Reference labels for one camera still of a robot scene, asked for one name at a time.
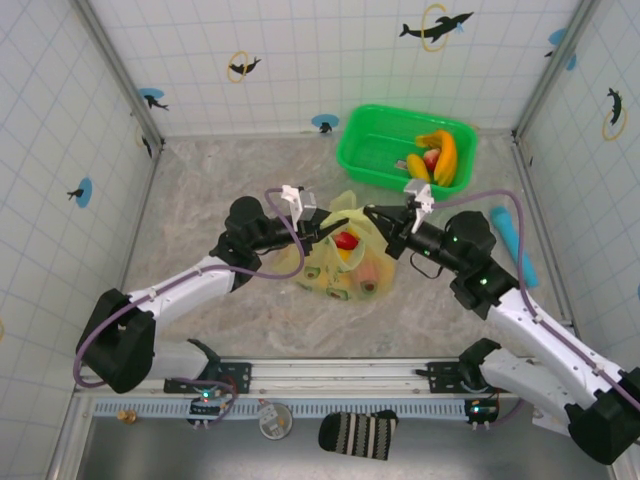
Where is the yellow avocado print plastic bag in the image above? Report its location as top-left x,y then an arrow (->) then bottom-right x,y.
272,189 -> 396,304

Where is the green plastic basket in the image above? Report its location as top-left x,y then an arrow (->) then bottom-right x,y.
335,103 -> 480,195

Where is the orange yellow fake banana bunch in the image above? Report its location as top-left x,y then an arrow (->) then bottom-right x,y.
414,128 -> 459,188

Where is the teal cylindrical tool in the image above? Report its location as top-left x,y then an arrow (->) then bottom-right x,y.
489,206 -> 540,290

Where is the yellow banana toy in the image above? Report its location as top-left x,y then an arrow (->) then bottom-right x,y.
405,152 -> 433,183

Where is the dolphin blue circle sticker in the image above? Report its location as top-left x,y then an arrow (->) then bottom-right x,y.
66,177 -> 94,209
543,27 -> 579,72
310,113 -> 341,135
137,87 -> 170,112

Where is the round metal disc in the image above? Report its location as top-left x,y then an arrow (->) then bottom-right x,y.
258,402 -> 294,441

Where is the black striped sock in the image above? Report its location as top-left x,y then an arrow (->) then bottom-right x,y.
318,409 -> 400,462

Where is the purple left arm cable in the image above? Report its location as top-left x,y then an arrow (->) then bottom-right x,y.
73,188 -> 307,389

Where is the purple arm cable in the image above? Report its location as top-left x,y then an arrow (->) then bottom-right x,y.
73,188 -> 307,389
430,189 -> 640,426

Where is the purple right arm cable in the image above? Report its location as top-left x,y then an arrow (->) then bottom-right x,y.
430,189 -> 640,426

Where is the aluminium side rail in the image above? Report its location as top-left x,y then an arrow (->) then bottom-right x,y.
512,132 -> 586,357
99,142 -> 169,359

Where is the small dolphin yellow ring sticker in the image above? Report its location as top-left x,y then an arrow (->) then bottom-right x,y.
227,48 -> 263,84
601,87 -> 629,142
134,124 -> 154,160

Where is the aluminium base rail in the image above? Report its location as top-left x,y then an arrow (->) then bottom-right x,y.
74,355 -> 539,400

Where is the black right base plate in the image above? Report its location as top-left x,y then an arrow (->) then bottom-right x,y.
414,359 -> 484,397

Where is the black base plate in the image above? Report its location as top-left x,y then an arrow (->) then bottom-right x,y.
164,360 -> 254,396
414,359 -> 484,397

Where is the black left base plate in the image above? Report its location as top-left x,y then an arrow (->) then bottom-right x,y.
164,360 -> 254,396

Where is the white slotted cable duct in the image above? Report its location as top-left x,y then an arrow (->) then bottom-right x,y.
92,399 -> 501,419

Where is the aluminium corner post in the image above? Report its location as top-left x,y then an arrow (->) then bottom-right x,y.
512,0 -> 614,140
69,0 -> 167,151

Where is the large dolphin yellow ring sticker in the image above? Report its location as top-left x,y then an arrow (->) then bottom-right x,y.
398,3 -> 475,54

